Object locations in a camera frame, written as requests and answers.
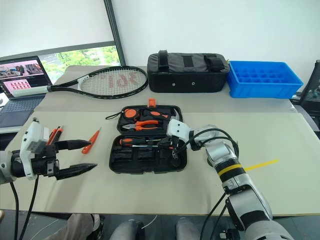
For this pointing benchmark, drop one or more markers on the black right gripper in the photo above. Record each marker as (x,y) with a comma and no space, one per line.
(170,140)

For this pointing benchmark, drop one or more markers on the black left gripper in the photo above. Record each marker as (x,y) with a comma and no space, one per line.
(46,163)

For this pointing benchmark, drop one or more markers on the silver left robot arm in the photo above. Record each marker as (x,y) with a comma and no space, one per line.
(5,172)

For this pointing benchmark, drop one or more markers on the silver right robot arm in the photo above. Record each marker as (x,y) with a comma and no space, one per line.
(225,153)

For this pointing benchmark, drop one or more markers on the black plastic tool case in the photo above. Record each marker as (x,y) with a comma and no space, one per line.
(140,160)

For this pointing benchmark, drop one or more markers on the orange test pen screwdriver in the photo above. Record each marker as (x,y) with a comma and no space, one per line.
(91,140)

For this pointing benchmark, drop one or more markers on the orange black box cutter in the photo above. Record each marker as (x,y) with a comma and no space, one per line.
(55,133)

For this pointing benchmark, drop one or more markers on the orange black utility knife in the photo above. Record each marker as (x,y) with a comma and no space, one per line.
(155,113)

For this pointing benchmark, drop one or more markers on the orange black tape measure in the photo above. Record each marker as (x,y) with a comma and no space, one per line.
(130,113)

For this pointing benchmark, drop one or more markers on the beige trouser leg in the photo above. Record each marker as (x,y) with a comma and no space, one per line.
(75,227)

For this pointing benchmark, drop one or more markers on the black fabric bag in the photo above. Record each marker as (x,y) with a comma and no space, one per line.
(187,77)

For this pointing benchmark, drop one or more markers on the grey rounded shape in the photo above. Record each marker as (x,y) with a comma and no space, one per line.
(187,230)
(126,231)

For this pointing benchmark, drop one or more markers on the black white tennis racket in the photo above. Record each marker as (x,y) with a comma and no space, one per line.
(112,80)

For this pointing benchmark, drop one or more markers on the yellow tape strip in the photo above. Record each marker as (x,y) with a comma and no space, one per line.
(262,165)

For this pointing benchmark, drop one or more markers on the open laptop computer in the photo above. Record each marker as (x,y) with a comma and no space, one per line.
(22,75)

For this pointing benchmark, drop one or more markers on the blue plastic compartment crate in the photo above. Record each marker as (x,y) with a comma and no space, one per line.
(265,87)

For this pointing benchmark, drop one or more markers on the black mesh office chair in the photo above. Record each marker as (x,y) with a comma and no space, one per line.
(311,95)

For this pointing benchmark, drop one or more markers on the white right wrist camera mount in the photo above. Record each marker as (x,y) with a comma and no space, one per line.
(178,130)

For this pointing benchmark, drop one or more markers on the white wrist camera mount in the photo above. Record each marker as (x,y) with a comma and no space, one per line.
(28,136)
(178,130)

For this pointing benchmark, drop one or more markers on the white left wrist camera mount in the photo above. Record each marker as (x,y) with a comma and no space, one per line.
(28,136)

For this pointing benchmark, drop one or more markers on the dark window frame post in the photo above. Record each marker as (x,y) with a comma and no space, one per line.
(115,32)

